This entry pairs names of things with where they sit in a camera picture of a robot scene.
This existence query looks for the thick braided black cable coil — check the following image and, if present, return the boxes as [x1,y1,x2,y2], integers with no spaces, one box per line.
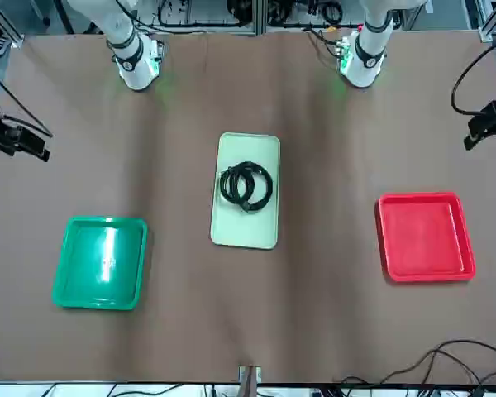
[230,161,274,214]

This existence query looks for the pale green rectangular tray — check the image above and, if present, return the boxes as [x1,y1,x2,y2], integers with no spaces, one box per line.
[209,132,282,251]

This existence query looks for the green plastic tray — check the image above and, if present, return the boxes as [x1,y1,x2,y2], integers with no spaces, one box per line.
[50,216,149,312]

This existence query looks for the red plastic tray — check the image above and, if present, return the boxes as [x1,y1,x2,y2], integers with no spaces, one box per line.
[374,191,477,284]

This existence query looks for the green connector board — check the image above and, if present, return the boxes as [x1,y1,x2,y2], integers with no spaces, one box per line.
[334,39,352,64]

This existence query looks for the small metal bracket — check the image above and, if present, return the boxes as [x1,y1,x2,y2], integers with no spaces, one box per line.
[236,365,264,385]

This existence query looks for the black camera cable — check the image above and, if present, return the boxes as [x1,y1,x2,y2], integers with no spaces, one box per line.
[451,39,496,116]
[0,65,54,138]

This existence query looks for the black side camera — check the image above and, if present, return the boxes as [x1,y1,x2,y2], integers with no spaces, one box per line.
[0,98,53,163]
[462,100,496,151]

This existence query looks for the black cables at table edge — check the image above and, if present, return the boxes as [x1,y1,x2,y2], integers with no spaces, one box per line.
[333,338,496,390]

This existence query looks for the aluminium frame post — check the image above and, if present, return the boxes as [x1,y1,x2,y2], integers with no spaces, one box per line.
[478,0,496,43]

